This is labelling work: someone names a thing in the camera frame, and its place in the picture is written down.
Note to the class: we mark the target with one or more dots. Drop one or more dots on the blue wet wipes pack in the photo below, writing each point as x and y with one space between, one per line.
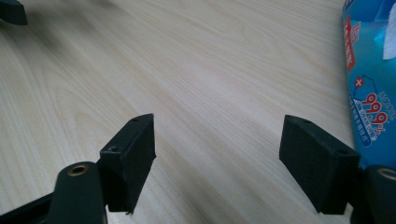
370 77

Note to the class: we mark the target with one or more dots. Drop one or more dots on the white wet wipe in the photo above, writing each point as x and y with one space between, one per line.
390 37

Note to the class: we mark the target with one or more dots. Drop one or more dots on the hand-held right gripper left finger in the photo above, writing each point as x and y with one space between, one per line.
130 161

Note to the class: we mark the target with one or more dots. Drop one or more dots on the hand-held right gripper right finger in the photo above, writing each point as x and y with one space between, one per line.
314 161

